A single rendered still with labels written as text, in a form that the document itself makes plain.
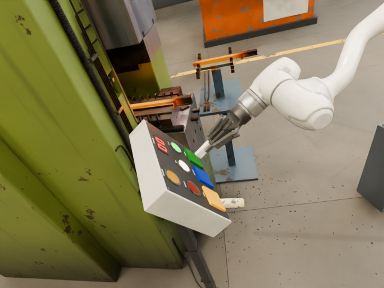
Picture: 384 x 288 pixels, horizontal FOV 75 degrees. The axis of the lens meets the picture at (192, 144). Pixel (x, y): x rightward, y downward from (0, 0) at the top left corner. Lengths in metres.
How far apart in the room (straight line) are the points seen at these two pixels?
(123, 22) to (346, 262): 1.71
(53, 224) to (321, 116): 1.23
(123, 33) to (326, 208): 1.67
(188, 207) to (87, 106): 0.47
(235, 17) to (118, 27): 3.80
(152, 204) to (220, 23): 4.27
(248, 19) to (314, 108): 4.10
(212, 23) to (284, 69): 3.89
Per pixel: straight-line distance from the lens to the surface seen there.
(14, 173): 1.26
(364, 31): 1.02
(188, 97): 1.27
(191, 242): 1.10
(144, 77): 1.55
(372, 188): 2.02
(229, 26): 4.74
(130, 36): 1.02
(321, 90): 0.77
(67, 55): 0.87
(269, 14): 4.80
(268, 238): 1.85
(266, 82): 0.84
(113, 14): 1.01
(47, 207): 1.38
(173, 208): 0.65
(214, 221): 0.76
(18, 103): 1.03
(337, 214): 2.00
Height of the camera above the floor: 1.64
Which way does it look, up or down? 40 degrees down
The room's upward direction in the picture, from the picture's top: 17 degrees counter-clockwise
